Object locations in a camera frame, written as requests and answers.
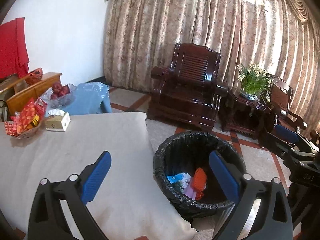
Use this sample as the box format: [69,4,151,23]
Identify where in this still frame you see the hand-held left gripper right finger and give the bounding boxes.
[209,150,293,240]

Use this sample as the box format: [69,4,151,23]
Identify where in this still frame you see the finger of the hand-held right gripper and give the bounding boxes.
[266,131,314,159]
[275,124,318,150]

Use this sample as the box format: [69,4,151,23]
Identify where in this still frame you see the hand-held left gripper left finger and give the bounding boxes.
[27,151,112,240]

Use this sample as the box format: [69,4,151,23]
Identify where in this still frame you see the orange foam net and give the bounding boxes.
[191,168,207,200]

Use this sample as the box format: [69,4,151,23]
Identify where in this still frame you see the pink face mask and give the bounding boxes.
[184,187,198,198]

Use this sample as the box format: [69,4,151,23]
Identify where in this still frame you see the bin with black liner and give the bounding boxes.
[153,131,247,218]

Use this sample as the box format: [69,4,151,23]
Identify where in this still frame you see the light blue paper cup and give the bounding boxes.
[166,175,184,184]

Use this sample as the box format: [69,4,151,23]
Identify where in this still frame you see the dark wooden armchair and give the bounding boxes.
[260,74,308,148]
[148,43,228,133]

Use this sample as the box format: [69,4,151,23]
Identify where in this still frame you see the dark wooden side table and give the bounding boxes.
[219,89,274,140]

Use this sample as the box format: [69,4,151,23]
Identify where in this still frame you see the blue and white plant pot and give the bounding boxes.
[240,92,259,102]

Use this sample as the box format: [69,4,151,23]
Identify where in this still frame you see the green flowering plant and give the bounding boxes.
[237,64,273,97]

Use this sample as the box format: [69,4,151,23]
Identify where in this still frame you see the white tissue box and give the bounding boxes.
[45,109,71,132]

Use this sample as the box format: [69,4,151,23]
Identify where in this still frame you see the blue tablecloth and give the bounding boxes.
[61,82,112,115]

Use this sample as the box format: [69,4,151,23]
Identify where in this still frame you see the woven snack basket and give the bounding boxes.
[11,122,44,139]

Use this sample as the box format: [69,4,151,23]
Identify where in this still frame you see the glass fruit bowl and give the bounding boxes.
[40,83,77,108]

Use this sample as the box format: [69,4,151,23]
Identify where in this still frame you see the basket of red packets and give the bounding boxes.
[4,97,48,137]

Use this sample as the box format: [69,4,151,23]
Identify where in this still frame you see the wooden television stand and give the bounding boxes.
[0,72,62,117]

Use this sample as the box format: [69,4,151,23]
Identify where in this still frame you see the small red basket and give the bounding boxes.
[25,68,43,85]

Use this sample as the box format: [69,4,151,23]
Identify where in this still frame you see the floral beige curtain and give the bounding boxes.
[103,0,320,120]

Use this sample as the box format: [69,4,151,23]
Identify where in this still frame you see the red cloth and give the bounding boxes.
[0,17,30,79]

